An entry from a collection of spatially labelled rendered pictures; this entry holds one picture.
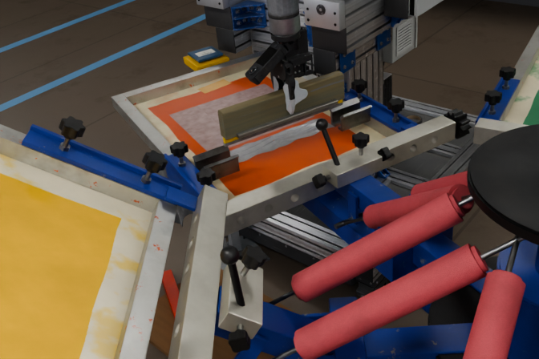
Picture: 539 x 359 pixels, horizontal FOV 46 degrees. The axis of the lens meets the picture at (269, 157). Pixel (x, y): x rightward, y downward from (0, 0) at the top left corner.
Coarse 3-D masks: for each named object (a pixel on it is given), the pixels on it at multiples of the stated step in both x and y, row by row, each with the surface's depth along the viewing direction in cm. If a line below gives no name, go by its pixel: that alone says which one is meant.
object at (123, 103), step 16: (224, 64) 218; (240, 64) 219; (176, 80) 211; (192, 80) 213; (208, 80) 216; (304, 80) 204; (112, 96) 205; (128, 96) 204; (144, 96) 206; (160, 96) 209; (128, 112) 194; (144, 128) 184; (384, 128) 173; (160, 144) 175; (368, 144) 165; (288, 176) 155
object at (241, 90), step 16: (240, 80) 214; (224, 96) 205; (240, 96) 204; (256, 96) 203; (288, 128) 183; (336, 128) 180; (288, 144) 175; (304, 144) 174; (320, 144) 174; (336, 144) 173; (352, 144) 172; (304, 160) 167; (320, 160) 167
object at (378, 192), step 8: (368, 176) 143; (352, 184) 141; (360, 184) 140; (368, 184) 140; (376, 184) 140; (344, 192) 144; (360, 192) 138; (368, 192) 138; (376, 192) 137; (384, 192) 137; (392, 192) 137; (360, 200) 139; (368, 200) 136; (376, 200) 135; (384, 200) 135; (360, 208) 140
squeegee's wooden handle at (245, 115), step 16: (320, 80) 165; (336, 80) 167; (272, 96) 159; (320, 96) 167; (336, 96) 169; (224, 112) 154; (240, 112) 156; (256, 112) 158; (272, 112) 161; (288, 112) 164; (224, 128) 156; (240, 128) 158
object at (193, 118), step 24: (192, 96) 207; (168, 120) 194; (192, 120) 193; (216, 120) 191; (192, 144) 180; (216, 144) 179; (240, 144) 178; (240, 168) 167; (264, 168) 166; (288, 168) 165; (240, 192) 157
